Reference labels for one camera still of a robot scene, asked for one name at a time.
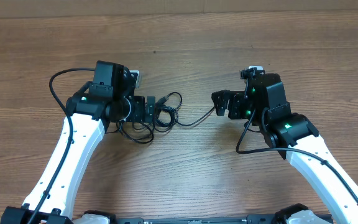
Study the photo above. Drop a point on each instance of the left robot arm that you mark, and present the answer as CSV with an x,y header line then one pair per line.
x,y
108,98

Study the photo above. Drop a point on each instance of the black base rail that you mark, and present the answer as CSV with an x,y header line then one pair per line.
x,y
250,219

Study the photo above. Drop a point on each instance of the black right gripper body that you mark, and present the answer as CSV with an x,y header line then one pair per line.
x,y
240,109

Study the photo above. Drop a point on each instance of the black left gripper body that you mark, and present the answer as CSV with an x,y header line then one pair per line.
x,y
137,113

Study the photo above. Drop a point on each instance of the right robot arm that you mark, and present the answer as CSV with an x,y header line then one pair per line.
x,y
263,104

